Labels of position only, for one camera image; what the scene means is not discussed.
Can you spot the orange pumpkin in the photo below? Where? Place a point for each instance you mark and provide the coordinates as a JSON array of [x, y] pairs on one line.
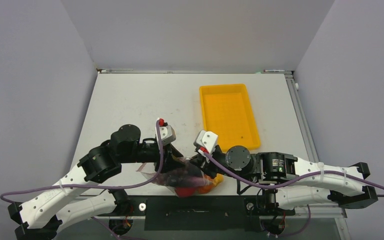
[[205, 189]]

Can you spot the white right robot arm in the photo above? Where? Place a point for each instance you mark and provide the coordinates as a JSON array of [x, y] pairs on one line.
[[288, 181]]

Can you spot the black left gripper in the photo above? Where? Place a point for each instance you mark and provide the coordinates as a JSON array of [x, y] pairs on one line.
[[169, 153]]

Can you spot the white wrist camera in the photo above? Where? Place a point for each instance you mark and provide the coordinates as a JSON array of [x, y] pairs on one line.
[[165, 134], [206, 142]]

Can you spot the red tomato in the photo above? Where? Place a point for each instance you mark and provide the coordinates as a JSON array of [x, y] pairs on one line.
[[185, 192]]

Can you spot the yellow plastic tray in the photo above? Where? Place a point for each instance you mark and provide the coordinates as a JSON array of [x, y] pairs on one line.
[[227, 111]]

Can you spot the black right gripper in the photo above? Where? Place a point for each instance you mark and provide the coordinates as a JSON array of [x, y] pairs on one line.
[[204, 163]]

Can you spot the yellow bell pepper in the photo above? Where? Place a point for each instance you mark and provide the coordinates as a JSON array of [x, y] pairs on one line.
[[217, 179]]

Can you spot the dark red grape bunch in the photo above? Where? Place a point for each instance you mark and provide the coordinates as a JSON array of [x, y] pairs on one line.
[[181, 177]]

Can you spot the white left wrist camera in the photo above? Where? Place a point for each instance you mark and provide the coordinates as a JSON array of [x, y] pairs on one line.
[[165, 134]]

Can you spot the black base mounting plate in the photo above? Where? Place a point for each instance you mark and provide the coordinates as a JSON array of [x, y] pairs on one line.
[[198, 213]]

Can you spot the marker pen on ledge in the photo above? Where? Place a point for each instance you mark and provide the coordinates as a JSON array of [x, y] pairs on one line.
[[274, 71]]

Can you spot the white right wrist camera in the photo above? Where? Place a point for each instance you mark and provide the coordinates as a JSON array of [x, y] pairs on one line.
[[206, 142]]

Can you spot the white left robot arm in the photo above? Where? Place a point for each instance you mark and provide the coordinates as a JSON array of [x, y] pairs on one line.
[[44, 216]]

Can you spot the clear pink-dotted zip bag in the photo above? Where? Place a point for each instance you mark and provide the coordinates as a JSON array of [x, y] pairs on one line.
[[206, 178]]

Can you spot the aluminium side rail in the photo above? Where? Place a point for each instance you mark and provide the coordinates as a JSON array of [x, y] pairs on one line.
[[301, 118]]

